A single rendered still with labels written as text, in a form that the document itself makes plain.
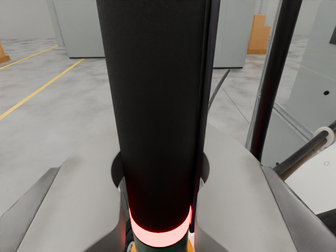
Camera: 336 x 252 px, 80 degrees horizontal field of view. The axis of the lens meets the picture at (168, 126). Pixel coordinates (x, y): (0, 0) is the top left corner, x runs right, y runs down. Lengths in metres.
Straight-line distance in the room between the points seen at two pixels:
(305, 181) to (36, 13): 13.64
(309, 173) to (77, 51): 7.50
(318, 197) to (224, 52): 5.52
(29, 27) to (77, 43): 6.63
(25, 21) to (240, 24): 11.23
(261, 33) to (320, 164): 7.87
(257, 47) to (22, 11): 11.55
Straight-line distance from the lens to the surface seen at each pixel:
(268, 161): 1.53
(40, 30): 13.82
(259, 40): 8.35
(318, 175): 0.53
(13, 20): 14.41
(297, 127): 1.24
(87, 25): 7.46
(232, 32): 5.87
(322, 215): 0.31
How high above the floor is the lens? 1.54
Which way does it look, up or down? 31 degrees down
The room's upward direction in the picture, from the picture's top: straight up
